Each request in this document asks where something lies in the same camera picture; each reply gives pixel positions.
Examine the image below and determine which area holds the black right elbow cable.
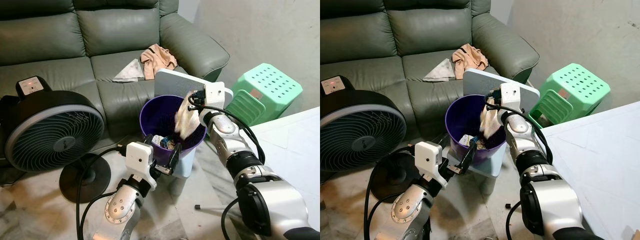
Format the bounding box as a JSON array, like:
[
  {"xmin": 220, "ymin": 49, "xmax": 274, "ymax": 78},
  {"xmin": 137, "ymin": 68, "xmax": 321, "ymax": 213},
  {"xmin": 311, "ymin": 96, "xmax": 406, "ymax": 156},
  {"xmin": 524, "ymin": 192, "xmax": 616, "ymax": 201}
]
[
  {"xmin": 505, "ymin": 199, "xmax": 524, "ymax": 240},
  {"xmin": 220, "ymin": 197, "xmax": 241, "ymax": 240}
]

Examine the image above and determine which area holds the green leather sofa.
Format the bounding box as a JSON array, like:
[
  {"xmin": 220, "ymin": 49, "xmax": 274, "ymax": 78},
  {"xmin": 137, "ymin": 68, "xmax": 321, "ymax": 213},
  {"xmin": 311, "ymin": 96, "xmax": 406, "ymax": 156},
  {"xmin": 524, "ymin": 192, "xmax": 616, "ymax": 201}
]
[
  {"xmin": 320, "ymin": 0, "xmax": 541, "ymax": 162},
  {"xmin": 0, "ymin": 0, "xmax": 231, "ymax": 167}
]

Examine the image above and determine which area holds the black floor fan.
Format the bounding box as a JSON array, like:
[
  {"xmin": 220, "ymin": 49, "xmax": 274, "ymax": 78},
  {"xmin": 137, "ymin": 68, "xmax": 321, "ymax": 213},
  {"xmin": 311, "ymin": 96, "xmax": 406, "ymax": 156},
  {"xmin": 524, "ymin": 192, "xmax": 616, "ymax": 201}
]
[
  {"xmin": 0, "ymin": 75, "xmax": 112, "ymax": 204},
  {"xmin": 320, "ymin": 74, "xmax": 420, "ymax": 202}
]

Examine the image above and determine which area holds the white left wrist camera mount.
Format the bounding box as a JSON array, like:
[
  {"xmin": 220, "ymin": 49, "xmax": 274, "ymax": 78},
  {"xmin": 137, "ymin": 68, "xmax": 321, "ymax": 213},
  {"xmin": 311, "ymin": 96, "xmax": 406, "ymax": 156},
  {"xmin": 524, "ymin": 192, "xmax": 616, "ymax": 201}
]
[
  {"xmin": 124, "ymin": 141, "xmax": 157, "ymax": 189},
  {"xmin": 414, "ymin": 141, "xmax": 447, "ymax": 190}
]

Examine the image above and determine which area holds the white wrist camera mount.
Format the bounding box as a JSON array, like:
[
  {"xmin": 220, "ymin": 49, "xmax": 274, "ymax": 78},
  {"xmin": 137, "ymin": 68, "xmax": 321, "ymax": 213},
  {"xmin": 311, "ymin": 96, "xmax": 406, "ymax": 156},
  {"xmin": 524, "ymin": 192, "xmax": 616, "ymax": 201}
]
[
  {"xmin": 499, "ymin": 82, "xmax": 523, "ymax": 114},
  {"xmin": 414, "ymin": 141, "xmax": 447, "ymax": 190},
  {"xmin": 203, "ymin": 81, "xmax": 226, "ymax": 112},
  {"xmin": 124, "ymin": 141, "xmax": 157, "ymax": 189}
]

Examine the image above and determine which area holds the white paper trash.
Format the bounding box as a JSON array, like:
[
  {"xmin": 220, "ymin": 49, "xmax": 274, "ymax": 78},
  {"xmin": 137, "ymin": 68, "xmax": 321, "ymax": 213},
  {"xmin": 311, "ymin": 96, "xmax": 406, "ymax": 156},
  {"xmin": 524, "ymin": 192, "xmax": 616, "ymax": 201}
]
[
  {"xmin": 173, "ymin": 91, "xmax": 202, "ymax": 141},
  {"xmin": 478, "ymin": 97, "xmax": 503, "ymax": 139}
]

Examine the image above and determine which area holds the green perforated plastic stool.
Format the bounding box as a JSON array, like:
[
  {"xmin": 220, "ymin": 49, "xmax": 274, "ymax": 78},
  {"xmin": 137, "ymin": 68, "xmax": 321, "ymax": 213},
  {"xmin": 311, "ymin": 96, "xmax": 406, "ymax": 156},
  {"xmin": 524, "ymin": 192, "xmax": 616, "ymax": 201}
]
[
  {"xmin": 224, "ymin": 62, "xmax": 304, "ymax": 127},
  {"xmin": 528, "ymin": 62, "xmax": 612, "ymax": 130}
]

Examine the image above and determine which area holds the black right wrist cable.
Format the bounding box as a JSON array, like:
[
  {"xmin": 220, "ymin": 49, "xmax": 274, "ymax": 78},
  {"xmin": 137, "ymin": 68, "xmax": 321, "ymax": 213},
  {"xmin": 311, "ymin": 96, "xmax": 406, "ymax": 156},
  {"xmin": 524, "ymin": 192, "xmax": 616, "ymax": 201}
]
[
  {"xmin": 492, "ymin": 102, "xmax": 554, "ymax": 166},
  {"xmin": 188, "ymin": 97, "xmax": 266, "ymax": 166}
]

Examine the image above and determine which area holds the purple plastic rubbish bin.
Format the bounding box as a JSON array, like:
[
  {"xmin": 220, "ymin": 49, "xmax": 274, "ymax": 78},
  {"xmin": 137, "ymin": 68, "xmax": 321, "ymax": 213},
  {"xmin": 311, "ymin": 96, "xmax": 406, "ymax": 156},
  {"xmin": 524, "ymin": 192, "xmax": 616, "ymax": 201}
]
[
  {"xmin": 444, "ymin": 94, "xmax": 509, "ymax": 166},
  {"xmin": 139, "ymin": 94, "xmax": 208, "ymax": 166}
]

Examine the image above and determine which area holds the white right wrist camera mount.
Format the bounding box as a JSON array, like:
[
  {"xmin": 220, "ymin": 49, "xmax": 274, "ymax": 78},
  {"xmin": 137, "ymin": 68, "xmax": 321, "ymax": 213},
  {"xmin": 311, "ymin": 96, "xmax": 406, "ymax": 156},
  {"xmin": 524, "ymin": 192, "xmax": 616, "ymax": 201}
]
[
  {"xmin": 203, "ymin": 81, "xmax": 226, "ymax": 112},
  {"xmin": 499, "ymin": 82, "xmax": 523, "ymax": 114}
]

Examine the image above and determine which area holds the grey triangular folded cloth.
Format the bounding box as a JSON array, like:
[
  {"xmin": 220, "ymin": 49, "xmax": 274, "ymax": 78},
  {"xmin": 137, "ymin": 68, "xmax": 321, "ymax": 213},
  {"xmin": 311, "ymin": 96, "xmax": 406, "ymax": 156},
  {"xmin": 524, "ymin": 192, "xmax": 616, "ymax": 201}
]
[
  {"xmin": 422, "ymin": 58, "xmax": 457, "ymax": 84},
  {"xmin": 112, "ymin": 58, "xmax": 146, "ymax": 84}
]

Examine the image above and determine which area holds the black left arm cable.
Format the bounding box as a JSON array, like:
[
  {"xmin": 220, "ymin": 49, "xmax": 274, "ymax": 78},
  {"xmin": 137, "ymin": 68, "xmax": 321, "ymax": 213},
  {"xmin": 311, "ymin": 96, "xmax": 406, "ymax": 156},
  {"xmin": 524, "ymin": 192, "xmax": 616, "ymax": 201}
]
[
  {"xmin": 363, "ymin": 144, "xmax": 419, "ymax": 240},
  {"xmin": 74, "ymin": 144, "xmax": 129, "ymax": 240}
]

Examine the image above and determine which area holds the peach crumpled cloth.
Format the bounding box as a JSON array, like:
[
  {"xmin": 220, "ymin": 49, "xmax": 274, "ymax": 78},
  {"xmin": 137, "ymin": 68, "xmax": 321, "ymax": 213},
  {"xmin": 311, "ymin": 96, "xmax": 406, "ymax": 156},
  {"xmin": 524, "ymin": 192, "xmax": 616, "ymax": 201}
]
[
  {"xmin": 139, "ymin": 43, "xmax": 179, "ymax": 81},
  {"xmin": 451, "ymin": 43, "xmax": 490, "ymax": 81}
]

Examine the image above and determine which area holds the colourful wrapper trash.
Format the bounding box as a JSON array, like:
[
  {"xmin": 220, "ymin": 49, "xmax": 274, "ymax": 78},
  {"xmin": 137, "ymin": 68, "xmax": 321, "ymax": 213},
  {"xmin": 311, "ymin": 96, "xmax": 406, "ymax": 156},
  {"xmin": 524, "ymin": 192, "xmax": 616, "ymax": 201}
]
[
  {"xmin": 151, "ymin": 133, "xmax": 182, "ymax": 151},
  {"xmin": 458, "ymin": 133, "xmax": 487, "ymax": 151}
]

